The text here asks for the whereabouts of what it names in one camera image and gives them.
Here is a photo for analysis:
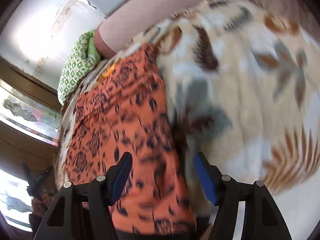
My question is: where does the orange black floral garment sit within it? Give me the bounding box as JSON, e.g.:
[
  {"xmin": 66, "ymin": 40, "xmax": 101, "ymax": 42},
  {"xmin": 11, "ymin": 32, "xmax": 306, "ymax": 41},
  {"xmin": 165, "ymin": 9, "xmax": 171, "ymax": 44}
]
[{"xmin": 66, "ymin": 44, "xmax": 195, "ymax": 235}]

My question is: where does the green white patterned pillow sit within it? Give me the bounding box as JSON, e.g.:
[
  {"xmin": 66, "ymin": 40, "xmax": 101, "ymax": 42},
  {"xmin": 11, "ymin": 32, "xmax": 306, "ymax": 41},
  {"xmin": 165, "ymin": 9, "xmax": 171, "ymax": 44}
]
[{"xmin": 57, "ymin": 30, "xmax": 101, "ymax": 105}]

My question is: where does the wooden glass door cabinet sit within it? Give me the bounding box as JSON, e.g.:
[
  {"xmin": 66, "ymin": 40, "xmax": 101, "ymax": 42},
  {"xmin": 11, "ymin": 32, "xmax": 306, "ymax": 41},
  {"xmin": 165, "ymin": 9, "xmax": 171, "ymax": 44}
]
[{"xmin": 1, "ymin": 59, "xmax": 61, "ymax": 233}]

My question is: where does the beige leaf pattern blanket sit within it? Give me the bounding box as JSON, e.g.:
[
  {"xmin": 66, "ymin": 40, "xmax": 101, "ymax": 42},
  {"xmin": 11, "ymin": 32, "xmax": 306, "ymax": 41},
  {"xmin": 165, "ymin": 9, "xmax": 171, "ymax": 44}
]
[{"xmin": 55, "ymin": 0, "xmax": 319, "ymax": 217}]

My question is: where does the pink bolster pillow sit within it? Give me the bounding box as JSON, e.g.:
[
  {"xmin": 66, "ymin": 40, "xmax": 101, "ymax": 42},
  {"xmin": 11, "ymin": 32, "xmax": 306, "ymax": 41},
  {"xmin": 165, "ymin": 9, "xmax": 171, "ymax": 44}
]
[{"xmin": 94, "ymin": 0, "xmax": 203, "ymax": 59}]

